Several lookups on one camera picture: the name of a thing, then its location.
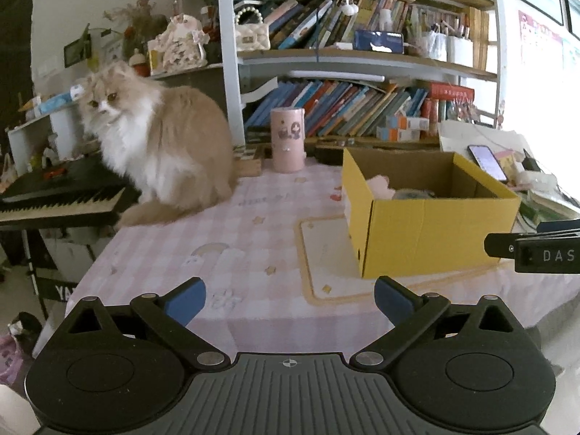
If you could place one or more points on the white paper pad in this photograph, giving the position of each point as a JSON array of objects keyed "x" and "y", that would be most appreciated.
[{"x": 457, "y": 138}]

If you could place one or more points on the smartphone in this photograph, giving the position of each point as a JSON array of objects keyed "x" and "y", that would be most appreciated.
[{"x": 488, "y": 163}]

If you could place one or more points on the stack of green books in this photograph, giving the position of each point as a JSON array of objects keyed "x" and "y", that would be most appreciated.
[{"x": 548, "y": 208}]

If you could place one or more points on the row of books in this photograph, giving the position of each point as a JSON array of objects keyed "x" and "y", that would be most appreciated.
[
  {"x": 308, "y": 22},
  {"x": 335, "y": 108}
]

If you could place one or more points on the white shelving unit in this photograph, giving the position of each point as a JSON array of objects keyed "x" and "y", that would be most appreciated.
[{"x": 229, "y": 77}]

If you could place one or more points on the yellow cardboard box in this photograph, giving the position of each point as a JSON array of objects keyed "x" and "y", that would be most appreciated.
[{"x": 430, "y": 235}]

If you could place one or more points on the black keyboard stand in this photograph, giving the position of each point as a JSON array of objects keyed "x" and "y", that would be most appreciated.
[{"x": 59, "y": 290}]

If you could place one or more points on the white storage containers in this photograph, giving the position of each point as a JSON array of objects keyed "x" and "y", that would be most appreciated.
[{"x": 453, "y": 50}]

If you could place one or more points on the red box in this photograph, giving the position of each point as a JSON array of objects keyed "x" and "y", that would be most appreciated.
[{"x": 451, "y": 99}]

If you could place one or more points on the white pearl handbag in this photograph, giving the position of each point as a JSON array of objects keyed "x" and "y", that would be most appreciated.
[{"x": 251, "y": 36}]

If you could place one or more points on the dried flower bouquet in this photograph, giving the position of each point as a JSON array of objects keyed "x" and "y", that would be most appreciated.
[{"x": 136, "y": 18}]

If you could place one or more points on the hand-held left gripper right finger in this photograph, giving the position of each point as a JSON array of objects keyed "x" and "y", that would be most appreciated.
[{"x": 394, "y": 301}]

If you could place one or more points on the cream and white fluffy cat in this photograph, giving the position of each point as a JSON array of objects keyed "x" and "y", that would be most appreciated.
[{"x": 172, "y": 145}]

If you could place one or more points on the pink cylinder container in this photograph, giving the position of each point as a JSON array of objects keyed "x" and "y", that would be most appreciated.
[{"x": 287, "y": 145}]

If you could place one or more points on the pink plush toy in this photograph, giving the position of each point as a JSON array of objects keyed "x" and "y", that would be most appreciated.
[{"x": 378, "y": 188}]

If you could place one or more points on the black electronic keyboard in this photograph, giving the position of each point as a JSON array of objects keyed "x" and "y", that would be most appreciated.
[{"x": 68, "y": 204}]

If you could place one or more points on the white hanging pompom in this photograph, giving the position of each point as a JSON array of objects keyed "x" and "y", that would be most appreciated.
[{"x": 348, "y": 9}]

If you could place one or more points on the pink and black bag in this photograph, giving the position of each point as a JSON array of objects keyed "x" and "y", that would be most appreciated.
[{"x": 18, "y": 353}]

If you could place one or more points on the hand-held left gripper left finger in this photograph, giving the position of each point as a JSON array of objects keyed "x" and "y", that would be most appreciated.
[{"x": 185, "y": 301}]

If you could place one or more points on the desktop with pink checked cloth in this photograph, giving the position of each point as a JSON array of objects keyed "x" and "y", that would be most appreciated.
[{"x": 181, "y": 235}]

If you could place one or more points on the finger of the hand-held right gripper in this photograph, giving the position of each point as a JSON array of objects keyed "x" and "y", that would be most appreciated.
[
  {"x": 498, "y": 247},
  {"x": 559, "y": 227}
]

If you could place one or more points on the small orange and white boxes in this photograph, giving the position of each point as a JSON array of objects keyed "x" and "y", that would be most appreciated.
[{"x": 403, "y": 129}]

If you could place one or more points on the grey plush toy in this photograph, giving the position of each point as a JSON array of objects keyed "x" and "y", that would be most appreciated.
[{"x": 412, "y": 195}]

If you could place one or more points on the floral fabric bag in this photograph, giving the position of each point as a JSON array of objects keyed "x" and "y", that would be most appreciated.
[{"x": 179, "y": 47}]

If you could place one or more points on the blue tissue box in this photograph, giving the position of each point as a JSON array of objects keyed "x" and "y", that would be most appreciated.
[{"x": 378, "y": 41}]

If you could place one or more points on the white side cabinet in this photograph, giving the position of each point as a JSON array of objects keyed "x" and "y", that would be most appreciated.
[{"x": 54, "y": 127}]

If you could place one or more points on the pink wall poster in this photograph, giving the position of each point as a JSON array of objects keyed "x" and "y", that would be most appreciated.
[{"x": 539, "y": 38}]

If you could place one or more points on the wooden block rack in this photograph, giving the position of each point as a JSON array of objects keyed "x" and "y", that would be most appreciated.
[{"x": 249, "y": 163}]

